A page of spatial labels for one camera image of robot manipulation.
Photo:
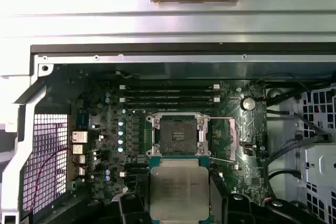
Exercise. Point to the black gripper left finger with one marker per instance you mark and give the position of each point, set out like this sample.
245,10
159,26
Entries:
131,211

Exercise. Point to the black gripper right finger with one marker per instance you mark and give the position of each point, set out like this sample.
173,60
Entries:
236,213

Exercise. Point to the silver-topped CPU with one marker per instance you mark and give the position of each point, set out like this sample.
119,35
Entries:
178,190

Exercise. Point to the metal socket cover frame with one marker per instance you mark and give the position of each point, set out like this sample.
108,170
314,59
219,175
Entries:
232,140

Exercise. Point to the black RAM slot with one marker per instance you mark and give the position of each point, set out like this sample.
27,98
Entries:
125,189
168,105
168,100
122,174
168,87
168,93

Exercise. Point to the CPU socket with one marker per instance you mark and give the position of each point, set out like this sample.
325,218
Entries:
178,134

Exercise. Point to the green motherboard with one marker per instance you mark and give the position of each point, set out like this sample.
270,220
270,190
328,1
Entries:
228,179

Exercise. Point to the square black chip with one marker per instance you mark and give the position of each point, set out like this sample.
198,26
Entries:
254,181

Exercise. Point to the silver cylindrical capacitor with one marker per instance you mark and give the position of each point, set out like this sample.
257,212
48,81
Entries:
123,111
107,94
121,123
121,132
120,149
107,100
107,172
107,178
120,141

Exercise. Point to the silver rear port block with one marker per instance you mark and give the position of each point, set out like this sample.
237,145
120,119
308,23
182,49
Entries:
78,137
77,149
78,159
80,171

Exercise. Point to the internal USB port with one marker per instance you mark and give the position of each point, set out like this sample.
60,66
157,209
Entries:
248,145

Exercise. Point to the blue rear port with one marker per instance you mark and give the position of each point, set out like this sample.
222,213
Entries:
82,119

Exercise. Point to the round silver coin battery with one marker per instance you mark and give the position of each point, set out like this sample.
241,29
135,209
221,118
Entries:
248,103

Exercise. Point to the open PC case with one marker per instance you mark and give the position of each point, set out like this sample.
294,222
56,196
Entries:
183,59

